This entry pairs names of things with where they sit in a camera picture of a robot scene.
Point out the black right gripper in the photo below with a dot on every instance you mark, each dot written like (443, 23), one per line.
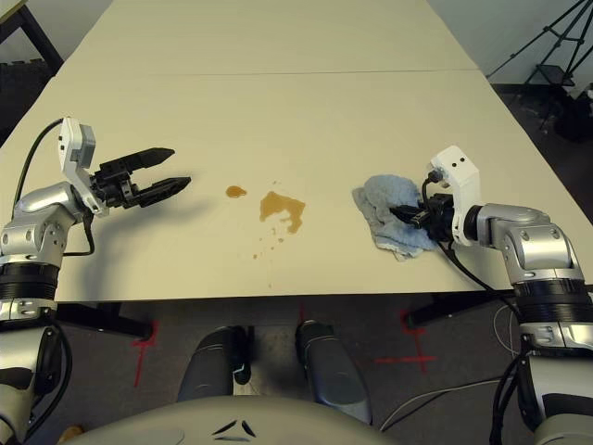
(440, 218)

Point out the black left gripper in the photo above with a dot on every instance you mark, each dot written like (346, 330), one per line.
(113, 185)

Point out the light blue rag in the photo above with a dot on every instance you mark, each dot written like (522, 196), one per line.
(389, 199)

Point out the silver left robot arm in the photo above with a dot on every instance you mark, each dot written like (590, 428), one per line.
(41, 204)

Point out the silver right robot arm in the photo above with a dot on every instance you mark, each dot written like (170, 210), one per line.
(533, 232)

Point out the small brown liquid puddle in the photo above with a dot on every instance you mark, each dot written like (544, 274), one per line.
(235, 191)

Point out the black table foot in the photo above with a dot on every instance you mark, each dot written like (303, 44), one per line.
(445, 308)
(106, 320)

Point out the large brown liquid puddle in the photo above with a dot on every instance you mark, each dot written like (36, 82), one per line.
(278, 206)

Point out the small brown liquid droplets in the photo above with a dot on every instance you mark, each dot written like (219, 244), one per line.
(267, 245)

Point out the black foam floor mat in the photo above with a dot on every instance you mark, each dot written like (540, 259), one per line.
(23, 92)

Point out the grey right robot leg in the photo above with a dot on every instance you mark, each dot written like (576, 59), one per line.
(329, 366)

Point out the grey robot leg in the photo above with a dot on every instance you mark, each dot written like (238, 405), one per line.
(208, 366)
(329, 366)

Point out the black framed side table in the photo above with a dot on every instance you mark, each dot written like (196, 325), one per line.
(39, 39)

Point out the grey left robot leg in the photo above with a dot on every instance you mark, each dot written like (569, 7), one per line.
(208, 366)

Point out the black step stool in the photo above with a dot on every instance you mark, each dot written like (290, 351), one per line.
(556, 75)

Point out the grey robot torso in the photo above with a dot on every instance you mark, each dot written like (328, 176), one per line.
(231, 422)

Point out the small tan object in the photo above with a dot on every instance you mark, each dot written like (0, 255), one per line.
(72, 432)

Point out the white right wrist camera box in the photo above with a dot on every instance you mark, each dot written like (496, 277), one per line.
(461, 181)

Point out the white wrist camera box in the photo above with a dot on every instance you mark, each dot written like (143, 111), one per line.
(461, 181)
(74, 148)

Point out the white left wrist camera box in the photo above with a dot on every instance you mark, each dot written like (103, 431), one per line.
(74, 148)

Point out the black camera tripod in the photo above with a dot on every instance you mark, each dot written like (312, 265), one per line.
(563, 23)

